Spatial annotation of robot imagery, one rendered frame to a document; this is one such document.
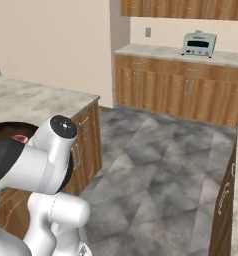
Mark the wooden island drawer front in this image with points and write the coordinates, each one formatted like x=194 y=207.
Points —
x=91 y=116

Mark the wooden island side panel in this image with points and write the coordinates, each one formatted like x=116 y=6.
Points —
x=11 y=210

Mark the wooden island cupboard door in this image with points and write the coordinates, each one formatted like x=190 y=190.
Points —
x=89 y=160

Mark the wooden base cupboards run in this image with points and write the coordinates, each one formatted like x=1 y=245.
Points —
x=177 y=90

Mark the red steak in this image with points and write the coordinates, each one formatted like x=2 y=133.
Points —
x=20 y=138

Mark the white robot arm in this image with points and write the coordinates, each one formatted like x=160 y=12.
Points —
x=41 y=166

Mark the wooden wall cupboards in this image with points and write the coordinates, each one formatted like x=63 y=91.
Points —
x=181 y=8

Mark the wooden table cabinet front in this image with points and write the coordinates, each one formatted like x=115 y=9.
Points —
x=222 y=230

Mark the dark brown pan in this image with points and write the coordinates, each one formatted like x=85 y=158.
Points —
x=4 y=130

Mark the white toaster oven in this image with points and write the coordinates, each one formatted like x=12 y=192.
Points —
x=198 y=43

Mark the grey wall socket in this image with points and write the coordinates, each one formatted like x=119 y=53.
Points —
x=148 y=32

